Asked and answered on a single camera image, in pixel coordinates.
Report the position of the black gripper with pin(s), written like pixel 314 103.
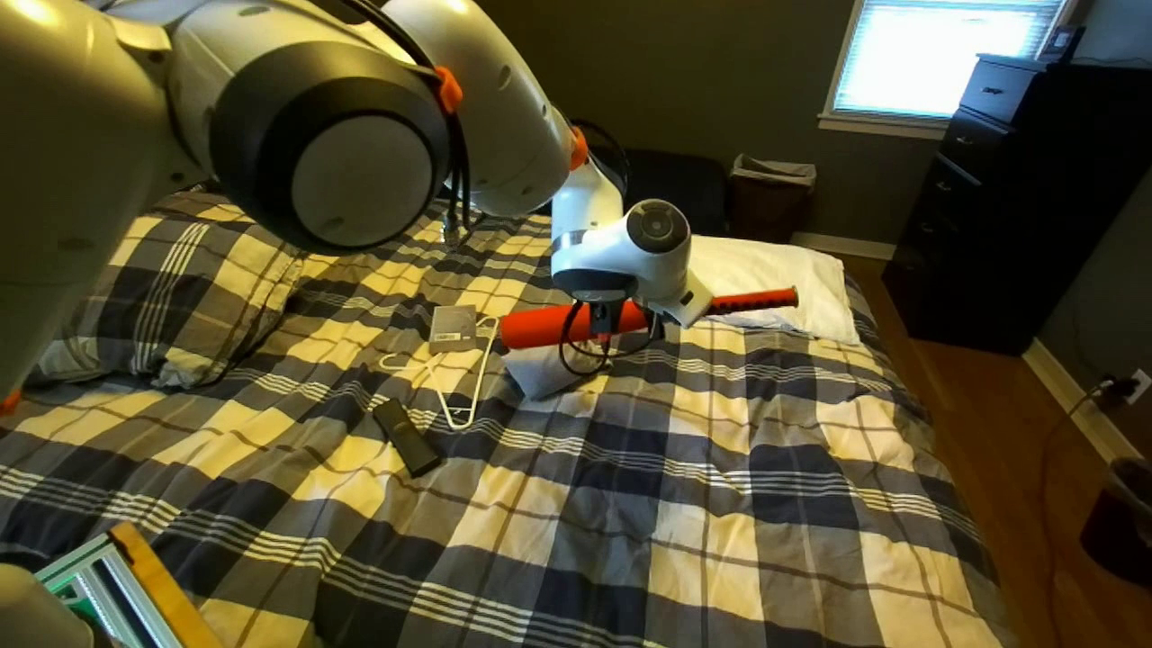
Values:
pixel 603 314

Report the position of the orange toy bat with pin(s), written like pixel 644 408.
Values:
pixel 541 325

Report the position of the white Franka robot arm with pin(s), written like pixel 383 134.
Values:
pixel 183 94

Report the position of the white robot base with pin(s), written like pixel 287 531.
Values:
pixel 37 614

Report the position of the grey folded cloth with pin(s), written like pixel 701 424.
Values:
pixel 541 372

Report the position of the black low couch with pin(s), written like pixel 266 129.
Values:
pixel 673 186

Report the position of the white pillow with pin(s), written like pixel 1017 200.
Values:
pixel 781 273

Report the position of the yellow grey plaid bedspread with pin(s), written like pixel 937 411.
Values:
pixel 598 504

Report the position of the brown laundry hamper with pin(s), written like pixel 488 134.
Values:
pixel 771 200

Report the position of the black tall dresser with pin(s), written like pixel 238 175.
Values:
pixel 1031 201

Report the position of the dark object on floor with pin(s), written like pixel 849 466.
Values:
pixel 1121 528

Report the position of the bright window with white frame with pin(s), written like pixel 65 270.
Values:
pixel 940 54

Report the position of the green metal frame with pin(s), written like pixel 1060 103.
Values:
pixel 122 588

